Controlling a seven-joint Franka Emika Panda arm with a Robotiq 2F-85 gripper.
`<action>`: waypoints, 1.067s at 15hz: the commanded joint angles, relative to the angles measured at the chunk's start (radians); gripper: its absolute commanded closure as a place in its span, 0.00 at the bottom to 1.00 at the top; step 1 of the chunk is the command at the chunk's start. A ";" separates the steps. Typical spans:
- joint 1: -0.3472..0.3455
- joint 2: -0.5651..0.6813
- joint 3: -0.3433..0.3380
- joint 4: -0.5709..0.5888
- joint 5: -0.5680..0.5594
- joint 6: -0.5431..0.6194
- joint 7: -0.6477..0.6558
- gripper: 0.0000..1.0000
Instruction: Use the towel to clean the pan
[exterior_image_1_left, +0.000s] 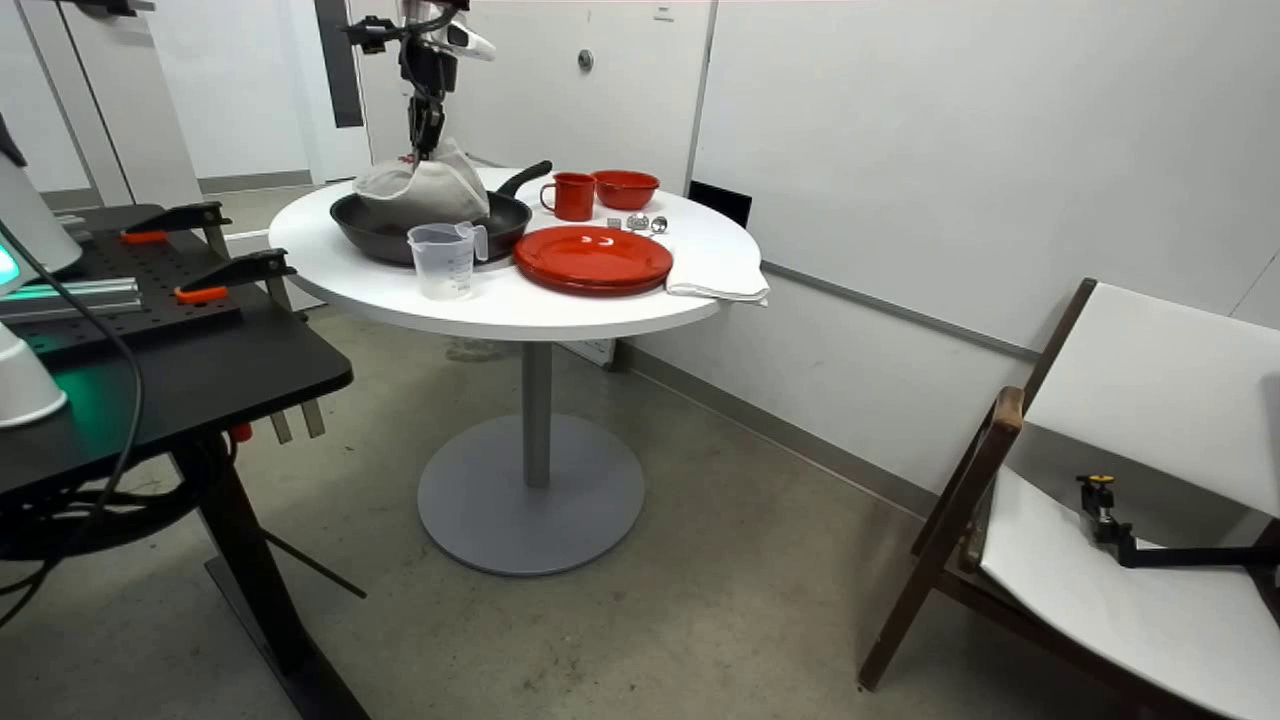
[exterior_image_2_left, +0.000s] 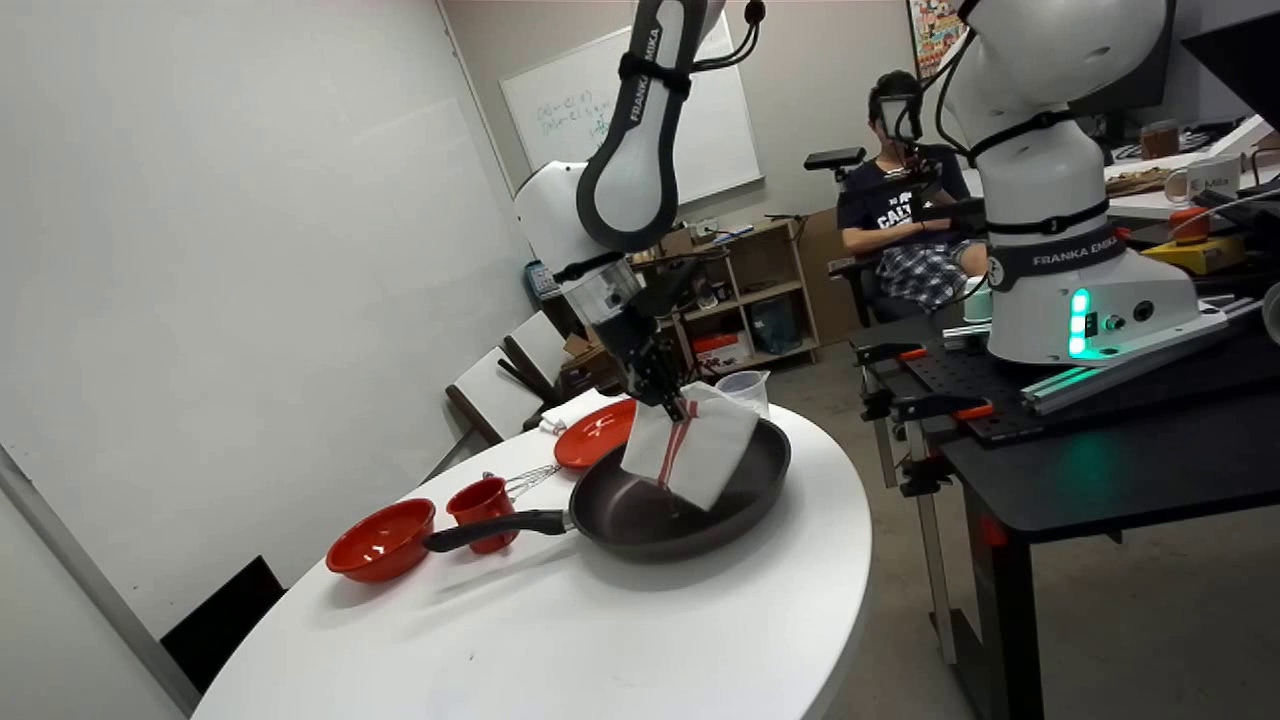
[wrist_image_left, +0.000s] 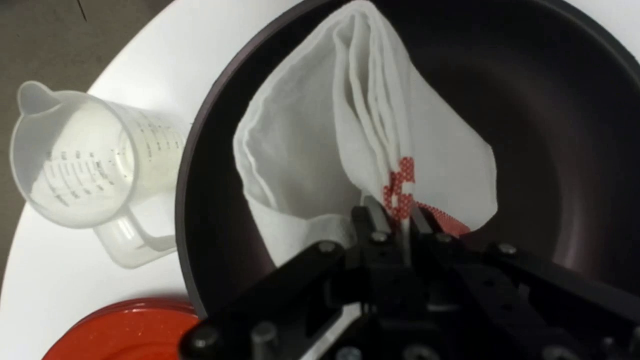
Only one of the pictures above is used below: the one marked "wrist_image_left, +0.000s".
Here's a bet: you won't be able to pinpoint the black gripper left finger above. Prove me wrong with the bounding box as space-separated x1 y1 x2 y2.
178 205 406 360

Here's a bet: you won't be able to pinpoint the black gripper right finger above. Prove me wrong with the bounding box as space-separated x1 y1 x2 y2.
406 203 640 360

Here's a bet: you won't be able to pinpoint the white towel red stripes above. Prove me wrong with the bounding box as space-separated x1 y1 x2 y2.
229 0 500 269

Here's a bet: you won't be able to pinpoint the black frying pan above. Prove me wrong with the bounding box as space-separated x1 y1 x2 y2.
173 0 640 319

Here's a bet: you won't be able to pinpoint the red plate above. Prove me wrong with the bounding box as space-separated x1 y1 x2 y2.
42 297 201 360

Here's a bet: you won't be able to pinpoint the clear plastic measuring cup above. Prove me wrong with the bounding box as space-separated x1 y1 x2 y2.
8 79 195 271

